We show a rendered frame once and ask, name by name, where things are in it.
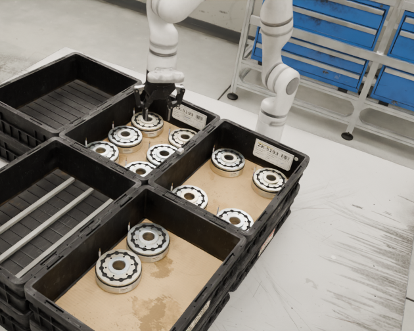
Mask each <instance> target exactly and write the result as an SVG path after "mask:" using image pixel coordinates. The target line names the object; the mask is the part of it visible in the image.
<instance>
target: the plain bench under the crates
mask: <svg viewBox="0 0 414 331"><path fill-rule="evenodd" d="M73 52H79V53H81V54H84V55H86V56H89V57H91V58H93V59H95V60H98V61H99V62H102V63H104V64H106V65H109V66H111V67H113V68H115V69H117V70H119V71H122V72H124V73H126V74H129V75H131V76H133V77H136V78H137V79H140V80H141V81H142V83H144V82H145V81H146V75H145V74H142V73H140V72H136V71H134V70H130V69H129V68H125V67H123V66H119V65H117V64H114V63H111V62H108V61H106V60H103V59H100V58H97V57H95V56H91V55H88V54H85V53H83V52H80V51H77V50H74V49H71V48H69V47H63V48H61V49H59V50H58V51H56V52H54V53H53V54H51V55H49V56H47V57H45V58H44V59H42V60H40V61H38V62H36V63H35V64H33V65H31V66H29V67H28V68H26V69H24V70H22V71H21V72H19V73H17V74H15V75H13V76H12V77H10V78H8V79H6V80H5V81H3V82H1V83H0V84H2V83H5V82H7V81H9V80H12V79H14V78H16V77H18V76H21V75H23V74H25V73H27V72H30V71H32V70H34V69H36V68H38V67H40V66H43V65H45V64H47V63H50V62H52V61H54V60H56V59H58V58H61V57H63V56H65V55H68V54H70V53H73ZM183 99H184V100H187V101H189V102H191V103H193V104H195V105H197V106H200V107H202V108H205V109H207V110H209V111H211V112H213V113H215V114H217V115H219V116H220V118H221V119H223V118H225V119H228V120H231V121H233V122H235V123H238V124H240V125H242V126H245V127H247V128H249V129H251V130H253V131H255V128H256V124H257V120H258V115H259V114H255V113H253V112H249V111H247V110H244V109H242V108H239V107H236V106H233V105H230V104H227V103H225V102H222V101H219V100H216V99H213V98H210V97H207V96H205V95H201V94H199V93H196V92H194V91H190V90H188V89H185V94H184V96H183ZM280 143H283V144H285V145H287V146H289V147H291V148H293V149H296V150H298V151H300V152H303V153H304V154H307V155H308V156H309V157H310V161H309V164H308V166H307V168H306V169H305V170H304V172H303V176H302V177H301V179H300V180H299V184H300V190H299V192H298V195H297V196H296V198H295V199H294V203H293V204H292V205H291V207H290V210H291V213H290V215H289V216H288V218H287V219H286V221H285V222H284V223H283V225H282V226H281V228H280V229H279V230H278V232H277V234H276V235H275V236H274V237H273V239H272V240H271V242H270V243H269V245H268V246H267V248H266V249H265V250H264V252H263V253H262V255H261V256H260V257H259V259H258V260H257V262H256V263H255V264H254V266H253V267H252V268H251V270H250V271H249V273H248V274H247V275H246V277H245V278H244V280H243V281H242V282H241V284H240V286H239V287H238V288H237V289H236V290H235V291H234V292H229V295H230V299H229V301H228V302H227V304H226V305H225V307H224V308H223V309H222V311H221V312H220V314H219V315H218V316H217V318H216V319H215V321H214V322H213V323H212V325H211V327H209V329H208V331H402V325H403V316H404V311H405V301H406V295H407V286H408V280H409V271H410V266H411V256H412V251H413V241H414V169H411V168H409V167H405V166H403V165H400V164H397V163H394V162H391V161H389V160H385V159H383V158H380V157H378V156H374V155H372V154H369V153H366V152H363V151H360V150H358V149H355V148H352V147H349V146H346V145H344V144H340V143H337V142H335V141H332V140H329V139H326V138H324V137H320V136H318V135H315V134H313V133H309V132H307V131H304V130H301V129H298V128H295V127H293V126H290V125H287V124H285V126H284V129H283V134H282V136H281V141H280ZM7 164H8V163H7V162H6V161H4V160H2V159H0V168H2V167H3V166H5V165H7Z"/></svg>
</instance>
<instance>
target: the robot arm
mask: <svg viewBox="0 0 414 331"><path fill-rule="evenodd" d="M203 1H205V0H147V18H148V23H149V30H150V40H149V52H148V56H147V72H146V81H145V82H144V84H143V85H139V86H137V85H136V84H135V85H133V90H134V94H135V102H136V104H137V107H138V108H142V117H143V119H145V121H148V114H149V109H148V108H149V106H150V104H152V102H153V100H158V99H161V100H165V99H166V101H167V103H168V105H167V108H166V119H167V121H168V120H170V118H172V113H173V108H175V107H180V106H181V102H182V100H183V96H184V94H185V88H184V85H183V84H180V85H175V83H182V82H184V77H185V75H184V74H183V73H182V72H180V71H177V70H176V65H177V44H178V32H177V30H176V28H175V27H174V26H173V23H177V22H180V21H182V20H184V19H186V17H188V15H190V14H191V13H192V12H193V11H194V10H195V9H196V8H197V7H198V6H199V5H200V4H201V2H203ZM260 26H261V33H262V82H263V84H264V86H265V87H267V88H268V89H269V90H271V91H273V92H274V93H276V94H277V95H276V97H269V98H266V99H264V100H263V101H262V103H261V106H260V112H259V115H258V120H257V124H256V128H255V132H258V133H260V134H262V135H265V136H266V137H269V138H271V139H273V140H275V141H278V142H280V141H281V136H282V134H283V129H284V126H285V122H286V119H287V115H288V111H289V110H290V107H291V106H292V103H293V101H294V98H295V95H296V92H297V89H298V86H299V82H300V74H299V73H298V72H297V71H296V70H294V69H293V68H291V67H289V66H287V65H286V64H283V62H282V60H281V49H282V48H283V46H284V45H285V44H286V43H287V41H288V40H289V39H290V37H291V35H292V32H293V11H292V0H265V1H264V3H263V5H262V7H261V10H260ZM175 89H176V92H177V94H176V97H175V100H174V101H171V98H170V95H171V94H172V93H173V92H174V91H175ZM143 90H145V91H146V92H147V93H146V95H145V99H144V101H143V102H142V101H141V99H140V94H141V93H142V91H143Z"/></svg>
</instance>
